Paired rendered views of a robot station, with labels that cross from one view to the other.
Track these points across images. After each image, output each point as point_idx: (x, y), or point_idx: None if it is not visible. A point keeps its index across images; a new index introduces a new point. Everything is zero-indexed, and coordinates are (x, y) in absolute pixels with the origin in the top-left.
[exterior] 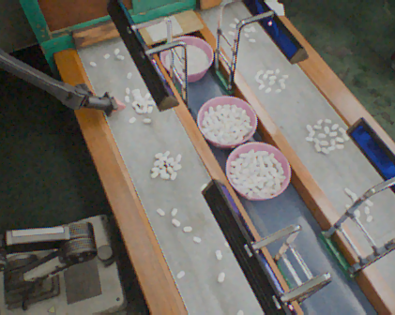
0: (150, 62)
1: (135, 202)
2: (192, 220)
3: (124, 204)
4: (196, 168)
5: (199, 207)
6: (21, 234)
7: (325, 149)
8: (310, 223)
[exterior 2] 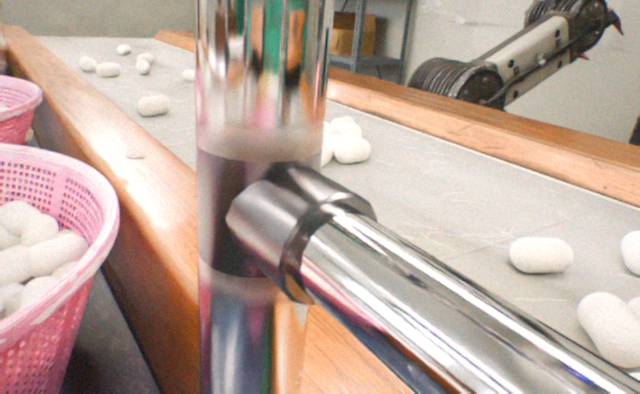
0: None
1: (368, 94)
2: None
3: (394, 90)
4: (173, 141)
5: (177, 100)
6: (545, 22)
7: None
8: None
